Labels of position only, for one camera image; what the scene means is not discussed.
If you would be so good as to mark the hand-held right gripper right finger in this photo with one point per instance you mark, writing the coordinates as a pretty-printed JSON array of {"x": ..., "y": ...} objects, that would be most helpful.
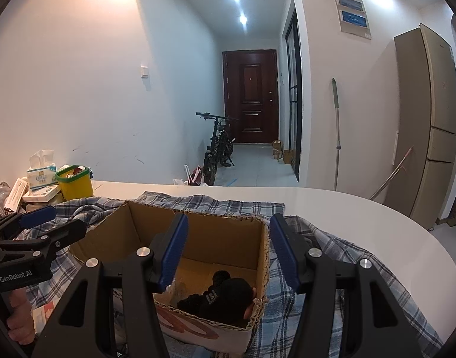
[{"x": 283, "y": 250}]

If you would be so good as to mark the blue plaid cloth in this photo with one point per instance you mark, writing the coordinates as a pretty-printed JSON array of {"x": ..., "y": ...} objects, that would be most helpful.
[{"x": 242, "y": 207}]

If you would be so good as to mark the flat white box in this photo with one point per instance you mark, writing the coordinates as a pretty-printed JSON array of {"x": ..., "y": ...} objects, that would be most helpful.
[{"x": 41, "y": 194}]

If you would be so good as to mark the black framed glass door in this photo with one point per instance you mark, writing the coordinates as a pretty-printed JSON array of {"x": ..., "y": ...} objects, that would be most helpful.
[{"x": 293, "y": 82}]

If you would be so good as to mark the beige refrigerator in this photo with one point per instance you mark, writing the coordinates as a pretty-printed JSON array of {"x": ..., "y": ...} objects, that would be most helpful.
[{"x": 429, "y": 119}]

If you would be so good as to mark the long white box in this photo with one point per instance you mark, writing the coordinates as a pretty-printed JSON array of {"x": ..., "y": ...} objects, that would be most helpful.
[{"x": 16, "y": 194}]

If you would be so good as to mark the grey wall panel box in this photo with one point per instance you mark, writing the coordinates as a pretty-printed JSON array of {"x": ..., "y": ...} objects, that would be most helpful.
[{"x": 352, "y": 15}]

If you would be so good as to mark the brown cardboard box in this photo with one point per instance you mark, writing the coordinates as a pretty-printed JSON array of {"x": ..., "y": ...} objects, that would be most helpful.
[{"x": 213, "y": 238}]

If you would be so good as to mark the tissue pack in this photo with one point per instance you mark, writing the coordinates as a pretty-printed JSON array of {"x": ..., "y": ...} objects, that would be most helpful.
[{"x": 41, "y": 177}]

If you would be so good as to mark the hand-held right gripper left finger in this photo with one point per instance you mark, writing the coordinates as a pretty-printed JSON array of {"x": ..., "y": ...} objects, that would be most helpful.
[{"x": 173, "y": 253}]

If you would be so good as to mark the red and white bag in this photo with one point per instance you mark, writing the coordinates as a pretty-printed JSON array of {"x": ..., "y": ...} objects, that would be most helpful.
[{"x": 195, "y": 176}]

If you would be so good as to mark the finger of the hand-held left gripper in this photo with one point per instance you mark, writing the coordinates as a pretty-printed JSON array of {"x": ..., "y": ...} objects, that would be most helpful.
[
  {"x": 69, "y": 231},
  {"x": 39, "y": 216}
]

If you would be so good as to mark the white light switch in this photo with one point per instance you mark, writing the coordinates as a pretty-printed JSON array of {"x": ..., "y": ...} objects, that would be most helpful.
[{"x": 144, "y": 71}]

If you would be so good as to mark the black bicycle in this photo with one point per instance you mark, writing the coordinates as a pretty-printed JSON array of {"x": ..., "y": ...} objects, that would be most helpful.
[{"x": 218, "y": 149}]

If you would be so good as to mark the dark red entrance door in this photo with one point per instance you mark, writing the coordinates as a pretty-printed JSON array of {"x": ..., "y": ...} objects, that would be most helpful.
[{"x": 250, "y": 97}]

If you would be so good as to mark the black cap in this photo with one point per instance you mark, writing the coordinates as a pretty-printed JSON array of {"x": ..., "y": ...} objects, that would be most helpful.
[{"x": 228, "y": 298}]

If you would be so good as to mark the yellow bin with green rim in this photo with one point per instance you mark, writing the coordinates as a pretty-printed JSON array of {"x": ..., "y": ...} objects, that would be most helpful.
[{"x": 77, "y": 188}]

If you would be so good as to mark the person's left hand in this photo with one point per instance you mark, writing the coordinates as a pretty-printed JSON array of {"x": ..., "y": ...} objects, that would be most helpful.
[{"x": 21, "y": 317}]

